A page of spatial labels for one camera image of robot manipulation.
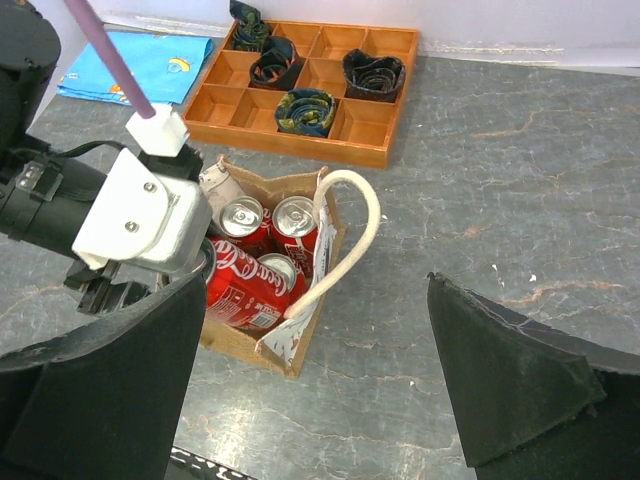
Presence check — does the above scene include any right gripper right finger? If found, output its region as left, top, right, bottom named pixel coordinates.
left=427, top=273, right=639, bottom=479

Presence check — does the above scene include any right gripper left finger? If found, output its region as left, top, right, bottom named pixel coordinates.
left=1, top=273, right=206, bottom=479

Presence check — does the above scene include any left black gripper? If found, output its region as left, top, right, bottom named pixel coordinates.
left=63, top=260, right=170, bottom=315

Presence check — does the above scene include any red cola can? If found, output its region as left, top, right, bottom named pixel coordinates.
left=203, top=238, right=290, bottom=332
left=258, top=253, right=307, bottom=304
left=272, top=196, right=318, bottom=278
left=219, top=196, right=275, bottom=258

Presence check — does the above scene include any canvas tote bag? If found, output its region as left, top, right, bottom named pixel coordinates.
left=200, top=158, right=381, bottom=378

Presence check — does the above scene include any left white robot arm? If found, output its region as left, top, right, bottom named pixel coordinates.
left=1, top=1, right=151, bottom=314

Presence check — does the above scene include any orange wooden compartment tray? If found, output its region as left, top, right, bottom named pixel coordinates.
left=183, top=20, right=420, bottom=168

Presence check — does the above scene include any blue patterned cloth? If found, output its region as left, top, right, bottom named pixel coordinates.
left=57, top=31, right=213, bottom=105

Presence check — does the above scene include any rolled dark sock bottom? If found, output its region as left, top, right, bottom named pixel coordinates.
left=274, top=88, right=337, bottom=138

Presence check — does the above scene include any rolled dark sock top-left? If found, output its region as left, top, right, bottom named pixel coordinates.
left=229, top=0, right=271, bottom=52

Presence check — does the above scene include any rolled dark sock right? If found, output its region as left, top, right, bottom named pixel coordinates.
left=342, top=49, right=406, bottom=103

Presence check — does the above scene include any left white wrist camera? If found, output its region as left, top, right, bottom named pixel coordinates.
left=71, top=103, right=212, bottom=275

